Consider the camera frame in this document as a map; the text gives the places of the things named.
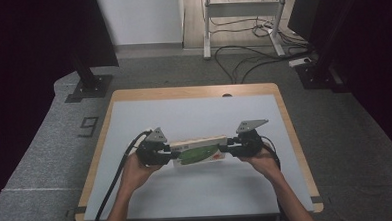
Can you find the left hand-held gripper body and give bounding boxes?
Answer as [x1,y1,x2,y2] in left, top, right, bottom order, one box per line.
[134,126,173,168]

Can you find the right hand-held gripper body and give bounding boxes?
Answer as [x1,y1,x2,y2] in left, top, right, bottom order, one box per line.
[229,118,271,159]

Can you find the white picture book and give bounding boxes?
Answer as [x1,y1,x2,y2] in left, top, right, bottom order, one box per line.
[168,134,230,168]

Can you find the person's right hand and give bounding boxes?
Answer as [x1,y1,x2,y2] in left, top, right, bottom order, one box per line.
[237,148,282,184]

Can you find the person's left hand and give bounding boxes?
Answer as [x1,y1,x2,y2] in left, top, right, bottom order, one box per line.
[118,151,163,195]

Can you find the white table mat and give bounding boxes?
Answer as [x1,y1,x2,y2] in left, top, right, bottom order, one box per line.
[79,92,315,221]

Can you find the wooden table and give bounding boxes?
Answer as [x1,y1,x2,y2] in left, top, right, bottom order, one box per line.
[68,80,325,221]

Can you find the black metal stand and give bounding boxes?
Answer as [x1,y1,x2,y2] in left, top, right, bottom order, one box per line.
[62,48,116,104]
[291,0,367,96]

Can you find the white power strip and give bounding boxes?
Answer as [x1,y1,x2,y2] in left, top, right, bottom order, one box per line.
[288,56,313,68]

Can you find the white panel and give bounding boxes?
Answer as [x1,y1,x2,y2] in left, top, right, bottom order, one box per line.
[94,0,186,48]

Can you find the dark curtain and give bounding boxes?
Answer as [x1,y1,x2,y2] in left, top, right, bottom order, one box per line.
[0,0,126,215]
[286,0,392,169]

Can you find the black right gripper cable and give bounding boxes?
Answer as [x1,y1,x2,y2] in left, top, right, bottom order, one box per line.
[260,134,283,173]

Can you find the black floor cables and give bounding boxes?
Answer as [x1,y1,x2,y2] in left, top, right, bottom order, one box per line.
[209,11,317,87]

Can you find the white metal desk frame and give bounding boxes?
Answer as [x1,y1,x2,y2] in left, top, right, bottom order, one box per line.
[200,0,295,61]

